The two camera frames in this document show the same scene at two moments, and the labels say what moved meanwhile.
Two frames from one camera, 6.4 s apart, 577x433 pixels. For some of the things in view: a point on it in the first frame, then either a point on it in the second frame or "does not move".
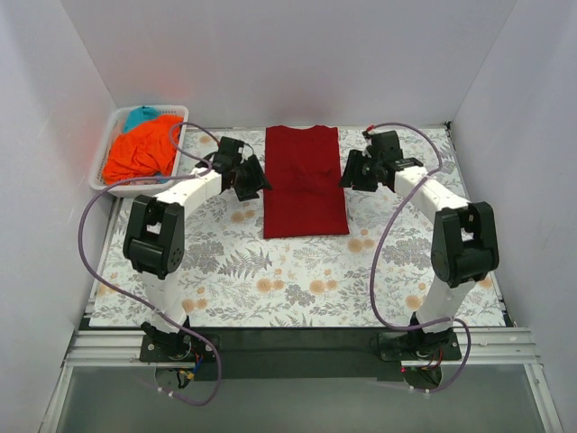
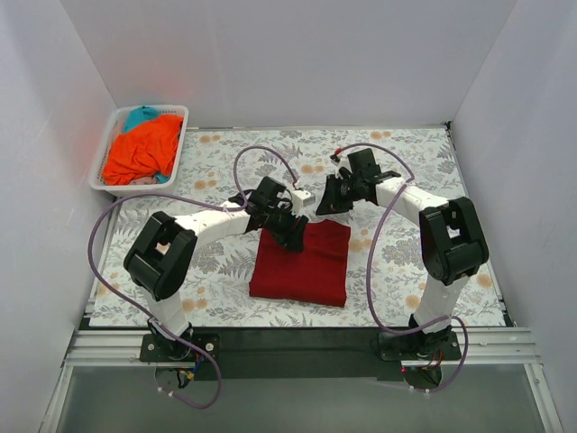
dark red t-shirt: (305, 196) to (315, 274)
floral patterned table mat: (383, 274) does not move
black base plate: (297, 354) does not move
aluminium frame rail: (479, 347) does not move
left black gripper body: (249, 177) to (285, 224)
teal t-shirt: (140, 115) does not move
